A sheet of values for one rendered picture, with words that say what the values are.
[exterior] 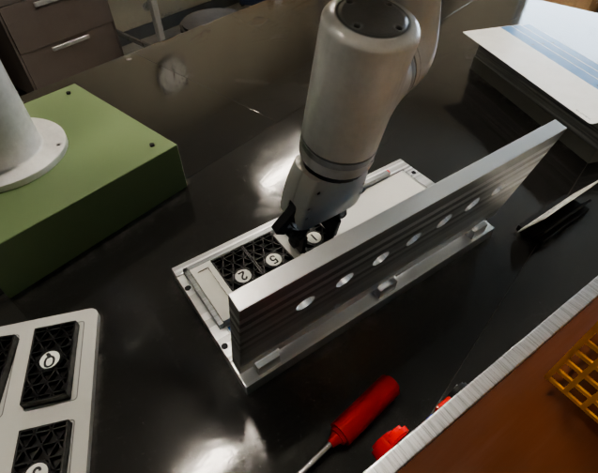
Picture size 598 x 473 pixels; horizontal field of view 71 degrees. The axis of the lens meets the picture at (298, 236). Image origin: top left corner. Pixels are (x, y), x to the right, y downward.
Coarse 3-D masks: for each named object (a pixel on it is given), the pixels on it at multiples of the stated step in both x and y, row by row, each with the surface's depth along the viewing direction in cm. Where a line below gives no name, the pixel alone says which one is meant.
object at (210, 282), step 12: (204, 264) 58; (192, 276) 57; (204, 276) 57; (216, 276) 57; (204, 288) 55; (216, 288) 56; (228, 288) 55; (216, 300) 54; (228, 300) 54; (228, 312) 53
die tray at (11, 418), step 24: (72, 312) 56; (96, 312) 56; (24, 336) 53; (96, 336) 53; (24, 360) 51; (96, 360) 52; (72, 384) 49; (0, 408) 47; (48, 408) 47; (72, 408) 47; (0, 432) 45; (72, 432) 45; (0, 456) 44; (72, 456) 44
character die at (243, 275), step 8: (240, 248) 60; (224, 256) 59; (232, 256) 60; (240, 256) 59; (248, 256) 59; (216, 264) 59; (224, 264) 59; (232, 264) 58; (240, 264) 59; (248, 264) 58; (224, 272) 58; (232, 272) 57; (240, 272) 57; (248, 272) 57; (256, 272) 57; (224, 280) 56; (232, 280) 56; (240, 280) 56; (248, 280) 56; (232, 288) 55
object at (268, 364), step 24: (384, 168) 74; (408, 168) 74; (240, 240) 62; (456, 240) 63; (480, 240) 64; (192, 264) 59; (432, 264) 60; (192, 288) 57; (384, 288) 55; (408, 288) 59; (360, 312) 54; (216, 336) 52; (312, 336) 52; (336, 336) 54; (264, 360) 48; (288, 360) 50; (240, 384) 50
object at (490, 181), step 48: (528, 144) 47; (432, 192) 41; (480, 192) 48; (336, 240) 37; (384, 240) 40; (432, 240) 52; (240, 288) 33; (288, 288) 35; (336, 288) 43; (240, 336) 37; (288, 336) 47
